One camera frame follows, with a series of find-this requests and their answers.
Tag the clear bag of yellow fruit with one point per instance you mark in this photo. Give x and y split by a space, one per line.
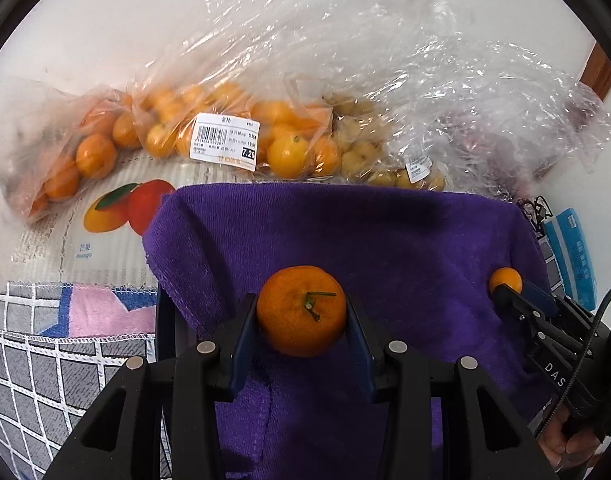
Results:
360 152

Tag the clear bag of kumquats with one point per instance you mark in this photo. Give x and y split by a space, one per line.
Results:
285 152

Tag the brown wooden door frame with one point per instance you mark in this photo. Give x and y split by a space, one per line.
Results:
599 72

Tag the blue tissue pack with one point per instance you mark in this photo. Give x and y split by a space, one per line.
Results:
573 255

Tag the small orange kumquat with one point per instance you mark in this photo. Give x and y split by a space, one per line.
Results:
505 279

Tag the clear bag of red fruit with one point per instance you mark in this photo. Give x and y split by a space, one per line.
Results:
510 150

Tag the clear bag of tangerines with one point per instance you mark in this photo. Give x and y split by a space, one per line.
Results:
92 155

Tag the orange tangerine with stem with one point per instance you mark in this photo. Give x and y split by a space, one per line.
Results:
298 320

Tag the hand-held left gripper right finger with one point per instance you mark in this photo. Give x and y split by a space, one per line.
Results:
358 335

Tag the purple towel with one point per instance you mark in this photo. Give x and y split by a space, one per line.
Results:
385 240

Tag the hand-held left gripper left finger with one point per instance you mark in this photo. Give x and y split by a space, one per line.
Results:
245 332

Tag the crumpled clear plastic bag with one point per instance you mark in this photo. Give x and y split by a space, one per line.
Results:
335 25

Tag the person's right hand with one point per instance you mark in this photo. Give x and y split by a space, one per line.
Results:
568 447

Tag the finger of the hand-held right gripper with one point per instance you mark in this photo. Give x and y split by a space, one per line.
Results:
510 300
538 292

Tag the grey checked blanket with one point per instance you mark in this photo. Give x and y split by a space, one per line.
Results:
50 385

